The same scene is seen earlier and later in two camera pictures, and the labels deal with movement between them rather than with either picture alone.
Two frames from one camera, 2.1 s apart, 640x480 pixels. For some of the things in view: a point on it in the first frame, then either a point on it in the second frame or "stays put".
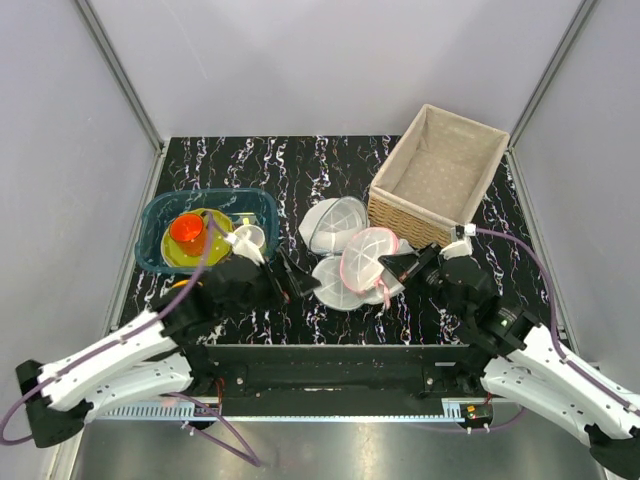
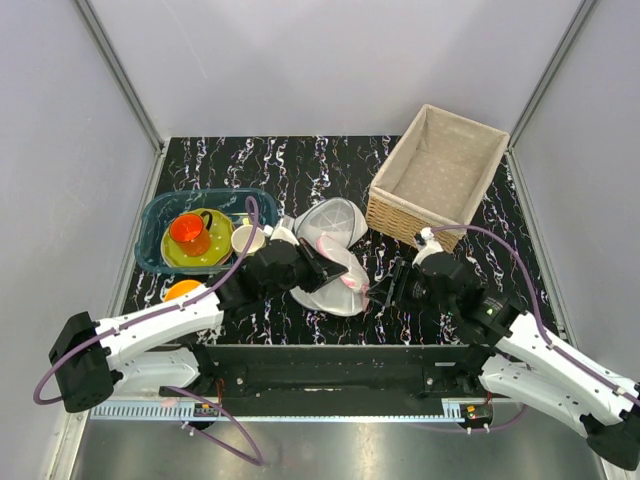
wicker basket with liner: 433,179 stays put
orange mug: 188,231 stays put
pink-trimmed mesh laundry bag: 360,258 → 344,294
